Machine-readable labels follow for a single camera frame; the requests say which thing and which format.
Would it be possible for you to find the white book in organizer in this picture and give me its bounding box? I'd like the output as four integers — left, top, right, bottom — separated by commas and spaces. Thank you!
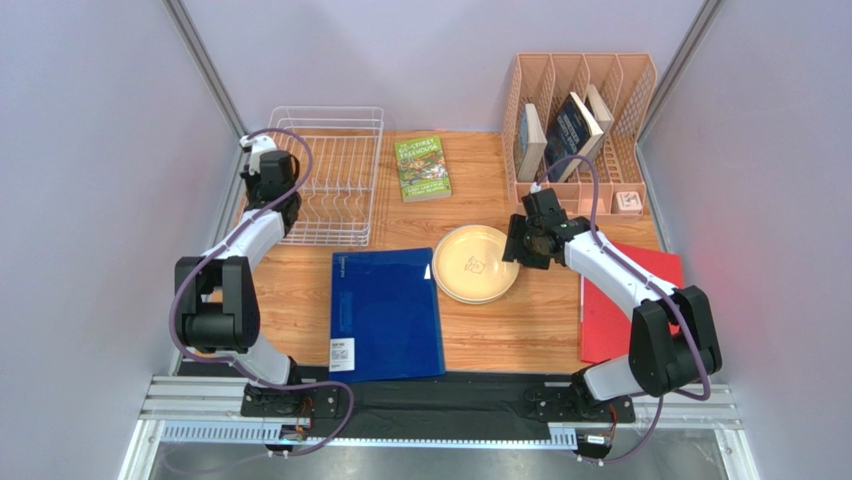
585, 84, 614, 137

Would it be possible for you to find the white wire dish rack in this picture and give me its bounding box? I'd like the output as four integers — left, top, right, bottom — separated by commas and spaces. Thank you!
268, 106, 384, 248

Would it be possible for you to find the red folder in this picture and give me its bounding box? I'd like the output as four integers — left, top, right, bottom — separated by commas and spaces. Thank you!
579, 242, 684, 364

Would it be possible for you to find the blue folder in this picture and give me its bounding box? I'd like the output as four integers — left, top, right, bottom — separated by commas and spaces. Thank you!
328, 248, 446, 383

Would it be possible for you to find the blue plate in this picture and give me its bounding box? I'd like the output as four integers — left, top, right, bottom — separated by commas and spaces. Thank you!
444, 292, 505, 305

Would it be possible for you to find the grey book in organizer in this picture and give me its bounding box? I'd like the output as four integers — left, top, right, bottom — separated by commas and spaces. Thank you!
514, 103, 547, 183

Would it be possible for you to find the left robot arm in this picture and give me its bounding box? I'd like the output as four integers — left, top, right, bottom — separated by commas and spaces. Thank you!
169, 148, 301, 389

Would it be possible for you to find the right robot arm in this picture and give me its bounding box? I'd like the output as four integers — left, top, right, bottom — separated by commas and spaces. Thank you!
503, 189, 723, 403

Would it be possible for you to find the aluminium mounting rail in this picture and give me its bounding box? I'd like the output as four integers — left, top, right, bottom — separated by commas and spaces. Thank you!
140, 372, 742, 450

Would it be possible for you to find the small white box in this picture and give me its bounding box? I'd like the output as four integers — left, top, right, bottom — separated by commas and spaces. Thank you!
612, 191, 643, 215

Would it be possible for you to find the dark blue book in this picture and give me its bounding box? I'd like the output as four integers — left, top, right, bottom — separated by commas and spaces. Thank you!
544, 91, 603, 183

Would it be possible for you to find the tan plate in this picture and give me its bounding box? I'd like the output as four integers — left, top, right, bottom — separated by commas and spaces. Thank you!
431, 225, 520, 299

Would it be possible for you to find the green treehouse book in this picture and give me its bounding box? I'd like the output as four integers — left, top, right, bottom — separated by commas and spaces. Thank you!
394, 135, 453, 203

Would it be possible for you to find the peach file organizer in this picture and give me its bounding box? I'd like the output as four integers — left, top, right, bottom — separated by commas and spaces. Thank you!
502, 53, 657, 223

